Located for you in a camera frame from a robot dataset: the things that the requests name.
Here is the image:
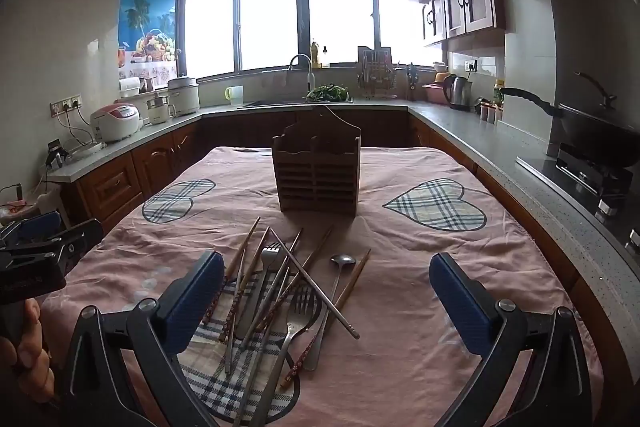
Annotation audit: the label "wooden lower kitchen cabinets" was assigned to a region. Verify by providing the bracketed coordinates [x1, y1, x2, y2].
[60, 107, 640, 427]

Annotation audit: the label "steel electric kettle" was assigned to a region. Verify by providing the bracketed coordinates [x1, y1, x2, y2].
[442, 74, 475, 112]

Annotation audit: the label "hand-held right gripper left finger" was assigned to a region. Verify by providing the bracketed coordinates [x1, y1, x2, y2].
[60, 251, 226, 427]

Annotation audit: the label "white and red rice cooker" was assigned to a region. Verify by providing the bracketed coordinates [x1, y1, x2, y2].
[90, 103, 142, 142]

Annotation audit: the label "grey kitchen countertop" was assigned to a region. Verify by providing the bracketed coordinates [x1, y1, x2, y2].
[47, 97, 640, 388]

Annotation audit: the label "black phone stand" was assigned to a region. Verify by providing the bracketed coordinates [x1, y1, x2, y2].
[45, 139, 71, 168]

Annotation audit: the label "white paper towel roll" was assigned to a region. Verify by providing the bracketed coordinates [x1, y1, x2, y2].
[117, 76, 143, 100]

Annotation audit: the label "large white cooker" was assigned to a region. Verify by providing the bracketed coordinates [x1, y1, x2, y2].
[166, 76, 201, 116]

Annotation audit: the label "kitchen sink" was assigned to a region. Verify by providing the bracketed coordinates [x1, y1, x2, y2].
[237, 96, 353, 108]

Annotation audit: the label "silver metal spoon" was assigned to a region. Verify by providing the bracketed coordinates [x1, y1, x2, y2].
[304, 253, 357, 372]

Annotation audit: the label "gas stove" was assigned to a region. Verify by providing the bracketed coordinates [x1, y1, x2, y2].
[517, 142, 640, 253]

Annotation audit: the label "blue fruit print blind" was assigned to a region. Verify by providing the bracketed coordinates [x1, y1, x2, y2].
[117, 0, 180, 80]

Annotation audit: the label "wooden utensil holder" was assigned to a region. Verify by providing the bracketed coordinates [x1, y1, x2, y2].
[271, 104, 362, 219]

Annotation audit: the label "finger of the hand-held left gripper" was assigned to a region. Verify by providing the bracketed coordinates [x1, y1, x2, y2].
[15, 218, 104, 273]
[0, 211, 63, 253]

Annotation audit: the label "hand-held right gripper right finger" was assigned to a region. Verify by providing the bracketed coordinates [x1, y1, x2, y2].
[428, 252, 593, 427]

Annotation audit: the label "person's left hand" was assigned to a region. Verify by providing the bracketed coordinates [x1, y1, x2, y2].
[0, 297, 56, 405]

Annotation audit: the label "small white electric pot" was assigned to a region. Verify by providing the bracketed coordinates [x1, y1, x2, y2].
[145, 92, 178, 125]

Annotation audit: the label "black power cable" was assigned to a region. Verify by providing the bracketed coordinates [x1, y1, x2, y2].
[52, 107, 96, 148]

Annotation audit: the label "pink heart-print tablecloth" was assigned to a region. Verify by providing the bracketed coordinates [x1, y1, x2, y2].
[40, 146, 603, 427]

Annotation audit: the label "silver metal chopstick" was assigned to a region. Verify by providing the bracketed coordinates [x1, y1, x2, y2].
[269, 228, 361, 340]
[232, 267, 291, 427]
[224, 252, 247, 375]

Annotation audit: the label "green leafy vegetables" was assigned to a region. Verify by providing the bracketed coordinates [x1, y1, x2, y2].
[305, 84, 349, 102]

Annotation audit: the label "wall socket with plugs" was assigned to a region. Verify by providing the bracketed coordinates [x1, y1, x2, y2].
[50, 95, 83, 115]

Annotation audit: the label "metal dish rack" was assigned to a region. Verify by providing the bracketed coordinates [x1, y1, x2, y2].
[356, 46, 401, 100]

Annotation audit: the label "kitchen window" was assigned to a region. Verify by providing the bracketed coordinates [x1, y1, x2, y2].
[177, 0, 446, 80]

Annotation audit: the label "white power strip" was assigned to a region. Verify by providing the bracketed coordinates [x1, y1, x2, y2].
[67, 141, 106, 158]

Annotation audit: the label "silver kitchen faucet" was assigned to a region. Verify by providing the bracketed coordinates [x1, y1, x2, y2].
[287, 54, 315, 102]

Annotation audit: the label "silver metal fork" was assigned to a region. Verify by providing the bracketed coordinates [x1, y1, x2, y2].
[235, 243, 283, 340]
[247, 287, 323, 427]

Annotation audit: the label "black wok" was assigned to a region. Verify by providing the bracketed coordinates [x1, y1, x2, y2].
[502, 71, 640, 168]

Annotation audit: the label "brown wooden chopstick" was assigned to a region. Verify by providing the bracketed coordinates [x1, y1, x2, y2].
[279, 249, 372, 390]
[218, 227, 271, 343]
[239, 228, 304, 350]
[254, 225, 334, 334]
[201, 216, 262, 327]

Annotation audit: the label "pink plastic basin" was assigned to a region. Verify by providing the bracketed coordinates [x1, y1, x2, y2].
[422, 82, 448, 104]

